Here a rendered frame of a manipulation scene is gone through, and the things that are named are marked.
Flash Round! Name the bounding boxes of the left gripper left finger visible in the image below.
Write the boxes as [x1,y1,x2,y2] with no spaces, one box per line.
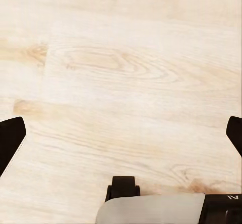
[0,116,26,177]

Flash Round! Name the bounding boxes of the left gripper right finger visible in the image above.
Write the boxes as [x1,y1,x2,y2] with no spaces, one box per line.
[226,116,242,157]

